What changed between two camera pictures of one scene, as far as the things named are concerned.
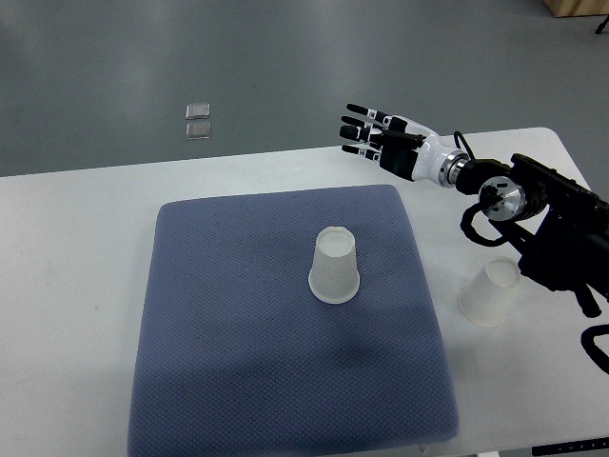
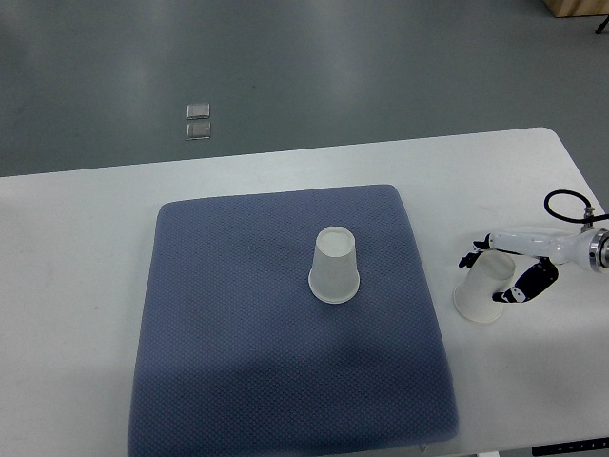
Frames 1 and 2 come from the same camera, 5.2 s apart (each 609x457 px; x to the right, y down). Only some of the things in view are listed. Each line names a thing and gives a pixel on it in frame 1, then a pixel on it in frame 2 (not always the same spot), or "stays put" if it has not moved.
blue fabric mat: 233,357 stays put
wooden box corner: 578,8 stays put
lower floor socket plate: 198,130 stays put
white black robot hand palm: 436,161 -> 560,246
